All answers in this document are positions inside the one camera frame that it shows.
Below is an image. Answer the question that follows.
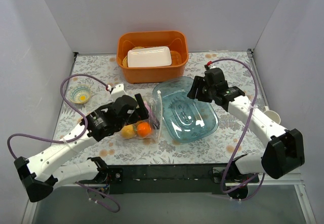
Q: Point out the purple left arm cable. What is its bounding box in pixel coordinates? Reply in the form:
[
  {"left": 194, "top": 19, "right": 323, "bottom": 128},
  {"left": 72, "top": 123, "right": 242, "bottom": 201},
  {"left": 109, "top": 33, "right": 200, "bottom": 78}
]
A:
[{"left": 7, "top": 73, "right": 120, "bottom": 213}]

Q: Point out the purple eggplant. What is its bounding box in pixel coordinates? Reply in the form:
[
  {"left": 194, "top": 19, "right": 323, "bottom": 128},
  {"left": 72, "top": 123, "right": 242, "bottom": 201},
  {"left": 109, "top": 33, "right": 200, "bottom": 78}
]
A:
[{"left": 144, "top": 101, "right": 160, "bottom": 130}]

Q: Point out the orange tangerine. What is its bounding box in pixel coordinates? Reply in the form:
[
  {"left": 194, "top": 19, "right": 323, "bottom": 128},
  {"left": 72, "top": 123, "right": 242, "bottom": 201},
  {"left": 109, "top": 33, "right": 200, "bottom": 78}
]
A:
[{"left": 137, "top": 122, "right": 152, "bottom": 138}]

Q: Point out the yellow plate in basket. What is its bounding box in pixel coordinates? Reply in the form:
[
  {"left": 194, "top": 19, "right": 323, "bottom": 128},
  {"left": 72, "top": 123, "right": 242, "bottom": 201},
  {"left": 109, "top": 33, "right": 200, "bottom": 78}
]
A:
[{"left": 122, "top": 47, "right": 143, "bottom": 67}]

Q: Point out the orange plastic basket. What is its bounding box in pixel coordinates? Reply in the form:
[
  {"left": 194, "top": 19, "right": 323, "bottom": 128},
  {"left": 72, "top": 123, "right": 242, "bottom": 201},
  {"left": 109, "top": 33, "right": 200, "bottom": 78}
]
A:
[{"left": 116, "top": 30, "right": 189, "bottom": 84}]

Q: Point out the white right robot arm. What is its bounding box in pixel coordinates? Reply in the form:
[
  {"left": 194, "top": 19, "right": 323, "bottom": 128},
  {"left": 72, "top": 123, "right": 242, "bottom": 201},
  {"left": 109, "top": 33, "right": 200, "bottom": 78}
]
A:
[{"left": 187, "top": 68, "right": 305, "bottom": 182}]

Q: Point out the yellow lemon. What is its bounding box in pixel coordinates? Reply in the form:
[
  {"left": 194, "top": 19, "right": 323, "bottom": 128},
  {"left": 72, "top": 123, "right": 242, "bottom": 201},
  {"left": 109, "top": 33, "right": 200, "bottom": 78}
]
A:
[{"left": 119, "top": 125, "right": 136, "bottom": 139}]

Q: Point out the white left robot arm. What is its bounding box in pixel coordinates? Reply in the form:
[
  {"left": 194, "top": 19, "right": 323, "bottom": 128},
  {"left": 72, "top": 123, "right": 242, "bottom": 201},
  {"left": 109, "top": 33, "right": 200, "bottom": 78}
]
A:
[{"left": 14, "top": 94, "right": 149, "bottom": 203}]

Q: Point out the white plastic cup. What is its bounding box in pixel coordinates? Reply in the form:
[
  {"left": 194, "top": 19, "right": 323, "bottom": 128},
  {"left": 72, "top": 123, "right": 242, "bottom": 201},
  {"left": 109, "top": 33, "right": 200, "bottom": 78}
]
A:
[{"left": 263, "top": 106, "right": 281, "bottom": 124}]

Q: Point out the small patterned bowl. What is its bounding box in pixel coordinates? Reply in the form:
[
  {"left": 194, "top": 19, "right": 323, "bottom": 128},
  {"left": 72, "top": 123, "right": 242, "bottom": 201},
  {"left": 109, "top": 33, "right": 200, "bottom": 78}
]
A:
[{"left": 69, "top": 85, "right": 92, "bottom": 104}]

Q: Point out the clear blue plastic tray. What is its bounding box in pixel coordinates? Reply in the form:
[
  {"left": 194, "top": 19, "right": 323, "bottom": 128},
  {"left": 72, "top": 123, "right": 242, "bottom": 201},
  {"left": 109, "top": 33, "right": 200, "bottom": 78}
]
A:
[{"left": 153, "top": 77, "right": 219, "bottom": 143}]

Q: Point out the clear zip top bag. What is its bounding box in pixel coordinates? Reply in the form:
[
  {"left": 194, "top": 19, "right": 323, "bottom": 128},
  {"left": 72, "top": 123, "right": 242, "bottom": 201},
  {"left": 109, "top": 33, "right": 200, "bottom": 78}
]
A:
[{"left": 119, "top": 90, "right": 163, "bottom": 143}]

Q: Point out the white rectangular dish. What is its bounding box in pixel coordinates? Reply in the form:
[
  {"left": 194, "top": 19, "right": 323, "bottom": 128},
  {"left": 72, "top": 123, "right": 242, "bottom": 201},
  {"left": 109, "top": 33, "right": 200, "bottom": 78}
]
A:
[{"left": 126, "top": 46, "right": 172, "bottom": 68}]

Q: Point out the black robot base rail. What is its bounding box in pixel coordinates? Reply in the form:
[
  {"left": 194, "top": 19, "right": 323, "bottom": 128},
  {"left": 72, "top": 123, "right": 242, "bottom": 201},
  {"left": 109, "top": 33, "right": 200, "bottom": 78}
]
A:
[{"left": 86, "top": 163, "right": 264, "bottom": 197}]

